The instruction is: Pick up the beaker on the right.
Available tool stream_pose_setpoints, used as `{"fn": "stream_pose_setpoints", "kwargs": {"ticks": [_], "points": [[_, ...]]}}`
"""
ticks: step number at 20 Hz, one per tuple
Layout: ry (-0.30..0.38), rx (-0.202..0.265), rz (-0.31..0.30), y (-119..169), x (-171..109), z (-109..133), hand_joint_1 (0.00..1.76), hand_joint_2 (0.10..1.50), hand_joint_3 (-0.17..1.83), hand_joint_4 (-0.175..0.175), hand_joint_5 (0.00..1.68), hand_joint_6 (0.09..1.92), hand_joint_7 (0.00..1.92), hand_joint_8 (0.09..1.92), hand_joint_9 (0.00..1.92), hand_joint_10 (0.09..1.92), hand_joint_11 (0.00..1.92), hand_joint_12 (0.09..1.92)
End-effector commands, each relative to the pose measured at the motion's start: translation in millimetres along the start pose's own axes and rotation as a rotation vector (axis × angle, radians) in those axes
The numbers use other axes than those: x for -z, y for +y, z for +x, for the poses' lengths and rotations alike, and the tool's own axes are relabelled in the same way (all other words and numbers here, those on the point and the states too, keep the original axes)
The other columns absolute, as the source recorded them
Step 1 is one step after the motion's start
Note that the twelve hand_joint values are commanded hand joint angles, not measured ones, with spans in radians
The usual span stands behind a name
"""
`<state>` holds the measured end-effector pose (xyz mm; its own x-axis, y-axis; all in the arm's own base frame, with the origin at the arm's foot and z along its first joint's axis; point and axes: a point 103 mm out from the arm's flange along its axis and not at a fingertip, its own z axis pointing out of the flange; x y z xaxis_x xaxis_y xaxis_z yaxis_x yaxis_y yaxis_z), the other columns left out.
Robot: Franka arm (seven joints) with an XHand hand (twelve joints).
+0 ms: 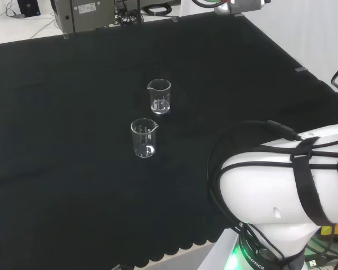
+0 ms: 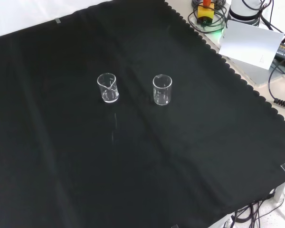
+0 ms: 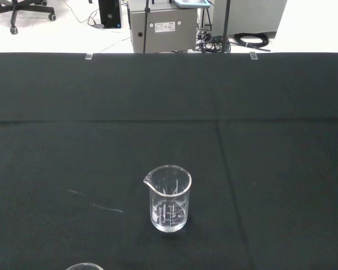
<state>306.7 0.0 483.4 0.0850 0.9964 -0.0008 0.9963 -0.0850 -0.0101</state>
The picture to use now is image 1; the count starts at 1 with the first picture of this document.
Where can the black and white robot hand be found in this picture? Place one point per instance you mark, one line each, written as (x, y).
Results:
(236, 8)

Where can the clear glass beaker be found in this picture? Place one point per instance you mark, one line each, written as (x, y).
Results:
(159, 108)
(144, 152)

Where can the grey equipment cabinet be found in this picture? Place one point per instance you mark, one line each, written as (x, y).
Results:
(84, 14)

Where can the black computer tower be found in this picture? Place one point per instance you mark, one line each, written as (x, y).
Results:
(29, 7)

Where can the black bench cloth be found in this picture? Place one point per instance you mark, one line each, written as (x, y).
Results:
(73, 140)

